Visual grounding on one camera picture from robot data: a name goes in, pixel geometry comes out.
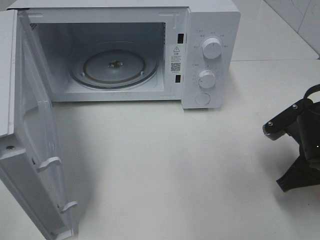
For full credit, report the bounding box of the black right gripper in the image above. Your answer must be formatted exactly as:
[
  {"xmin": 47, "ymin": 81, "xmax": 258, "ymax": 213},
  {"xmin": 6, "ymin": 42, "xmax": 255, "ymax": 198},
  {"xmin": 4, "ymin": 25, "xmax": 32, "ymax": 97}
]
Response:
[{"xmin": 276, "ymin": 101, "xmax": 320, "ymax": 192}]

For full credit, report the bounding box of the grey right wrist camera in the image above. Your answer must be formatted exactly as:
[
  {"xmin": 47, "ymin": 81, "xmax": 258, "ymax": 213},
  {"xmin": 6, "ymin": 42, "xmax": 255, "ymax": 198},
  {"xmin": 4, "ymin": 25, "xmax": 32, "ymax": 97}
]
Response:
[{"xmin": 262, "ymin": 99, "xmax": 304, "ymax": 144}]

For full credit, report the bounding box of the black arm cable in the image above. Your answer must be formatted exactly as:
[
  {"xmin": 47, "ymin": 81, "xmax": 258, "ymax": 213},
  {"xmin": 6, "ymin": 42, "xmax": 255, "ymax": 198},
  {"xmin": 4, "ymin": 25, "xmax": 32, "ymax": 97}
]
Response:
[{"xmin": 302, "ymin": 84, "xmax": 320, "ymax": 100}]

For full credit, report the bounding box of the white microwave door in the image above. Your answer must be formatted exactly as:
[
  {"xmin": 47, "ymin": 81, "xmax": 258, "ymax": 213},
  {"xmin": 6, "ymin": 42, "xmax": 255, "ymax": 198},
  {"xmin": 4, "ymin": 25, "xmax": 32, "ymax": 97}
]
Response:
[{"xmin": 0, "ymin": 9, "xmax": 77, "ymax": 240}]

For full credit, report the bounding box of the glass microwave turntable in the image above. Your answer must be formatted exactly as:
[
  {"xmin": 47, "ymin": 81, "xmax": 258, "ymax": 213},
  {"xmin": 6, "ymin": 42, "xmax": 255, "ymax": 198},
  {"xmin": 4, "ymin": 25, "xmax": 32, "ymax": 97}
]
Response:
[{"xmin": 68, "ymin": 41, "xmax": 161, "ymax": 90}]

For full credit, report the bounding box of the white microwave oven body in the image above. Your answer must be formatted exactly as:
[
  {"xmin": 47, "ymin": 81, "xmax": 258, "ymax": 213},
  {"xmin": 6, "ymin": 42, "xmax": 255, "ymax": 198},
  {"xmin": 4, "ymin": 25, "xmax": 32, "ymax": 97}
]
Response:
[{"xmin": 5, "ymin": 0, "xmax": 241, "ymax": 109}]

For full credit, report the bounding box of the round white door button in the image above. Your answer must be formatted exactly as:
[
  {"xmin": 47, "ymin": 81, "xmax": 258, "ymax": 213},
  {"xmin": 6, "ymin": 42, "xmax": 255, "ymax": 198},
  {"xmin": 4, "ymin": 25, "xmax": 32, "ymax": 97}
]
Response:
[{"xmin": 195, "ymin": 93, "xmax": 211, "ymax": 105}]

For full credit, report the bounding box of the white microwave knob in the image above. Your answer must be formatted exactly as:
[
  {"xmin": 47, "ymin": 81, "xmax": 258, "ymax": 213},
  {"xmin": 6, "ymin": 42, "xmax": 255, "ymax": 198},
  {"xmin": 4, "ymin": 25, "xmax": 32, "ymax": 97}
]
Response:
[
  {"xmin": 201, "ymin": 36, "xmax": 223, "ymax": 60},
  {"xmin": 198, "ymin": 70, "xmax": 217, "ymax": 89}
]

